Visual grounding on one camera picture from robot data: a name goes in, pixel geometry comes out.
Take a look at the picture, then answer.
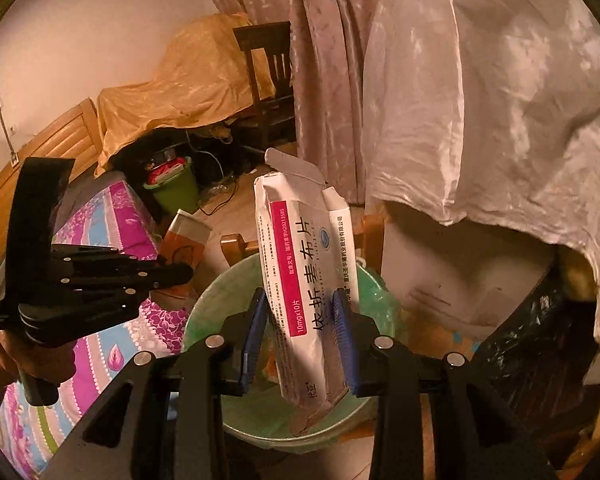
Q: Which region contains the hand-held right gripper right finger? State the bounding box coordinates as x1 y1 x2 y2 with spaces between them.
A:
330 287 556 480

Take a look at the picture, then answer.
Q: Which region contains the red packet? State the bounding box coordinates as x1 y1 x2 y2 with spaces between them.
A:
147 160 187 184

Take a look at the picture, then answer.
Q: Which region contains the yellow cover cloth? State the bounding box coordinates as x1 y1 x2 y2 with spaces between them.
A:
95 12 281 176

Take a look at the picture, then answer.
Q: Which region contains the green trash bin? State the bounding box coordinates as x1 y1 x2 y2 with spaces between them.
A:
142 156 201 216

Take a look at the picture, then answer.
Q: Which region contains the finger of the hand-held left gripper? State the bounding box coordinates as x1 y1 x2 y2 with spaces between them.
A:
55 272 193 318
50 244 193 278

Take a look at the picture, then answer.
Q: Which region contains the yellow rounded object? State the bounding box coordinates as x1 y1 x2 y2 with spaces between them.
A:
560 250 600 301

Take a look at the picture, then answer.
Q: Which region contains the purple floral bed sheet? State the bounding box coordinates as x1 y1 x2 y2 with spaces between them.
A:
0 180 191 476

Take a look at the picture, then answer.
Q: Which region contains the beige patterned curtain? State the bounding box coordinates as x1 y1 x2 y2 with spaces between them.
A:
197 0 401 206

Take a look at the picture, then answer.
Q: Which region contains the light green plastic basin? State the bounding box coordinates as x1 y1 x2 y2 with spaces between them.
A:
182 252 406 448

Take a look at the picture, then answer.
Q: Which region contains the person's left hand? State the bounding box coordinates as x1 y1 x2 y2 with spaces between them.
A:
0 327 76 388

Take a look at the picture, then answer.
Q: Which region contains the white pink medicine box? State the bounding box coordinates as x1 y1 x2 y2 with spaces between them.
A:
254 147 353 436

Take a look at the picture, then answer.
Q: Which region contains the black plastic bag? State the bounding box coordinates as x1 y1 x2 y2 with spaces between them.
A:
480 260 600 461

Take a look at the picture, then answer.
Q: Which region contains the dark wooden chair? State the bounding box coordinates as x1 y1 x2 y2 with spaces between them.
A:
232 21 298 151

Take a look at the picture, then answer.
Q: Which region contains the white satin cover cloth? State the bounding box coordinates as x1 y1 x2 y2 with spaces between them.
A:
362 0 600 348

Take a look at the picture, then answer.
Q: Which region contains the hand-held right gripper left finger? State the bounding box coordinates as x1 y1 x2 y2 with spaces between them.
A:
45 287 271 480

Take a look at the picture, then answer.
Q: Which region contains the wooden headboard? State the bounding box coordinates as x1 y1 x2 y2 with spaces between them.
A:
0 97 106 246

